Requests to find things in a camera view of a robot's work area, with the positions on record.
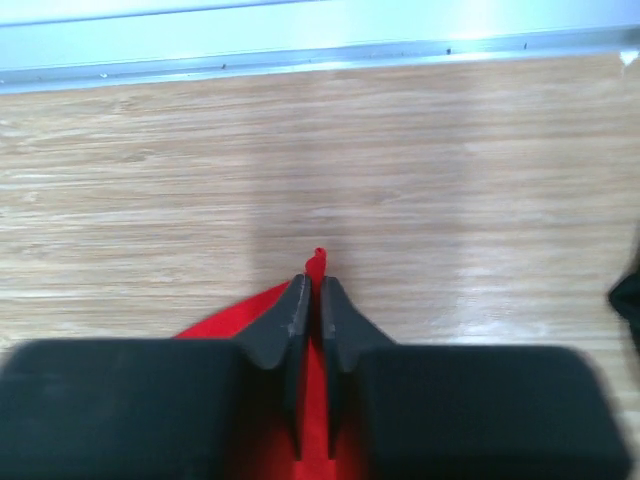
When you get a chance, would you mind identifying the aluminium table edge rail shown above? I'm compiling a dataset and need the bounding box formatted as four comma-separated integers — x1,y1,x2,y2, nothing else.
1,25,639,95

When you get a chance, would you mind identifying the folded black t shirt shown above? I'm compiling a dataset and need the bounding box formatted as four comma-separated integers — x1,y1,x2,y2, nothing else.
608,270,640,353

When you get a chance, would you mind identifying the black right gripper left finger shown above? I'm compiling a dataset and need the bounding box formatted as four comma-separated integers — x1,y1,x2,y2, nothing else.
234,274,312,460

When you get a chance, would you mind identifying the red t shirt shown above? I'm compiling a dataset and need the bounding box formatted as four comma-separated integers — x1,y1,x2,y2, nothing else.
178,248,365,479

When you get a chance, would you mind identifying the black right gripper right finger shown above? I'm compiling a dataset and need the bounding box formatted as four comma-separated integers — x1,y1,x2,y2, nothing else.
320,276,395,459

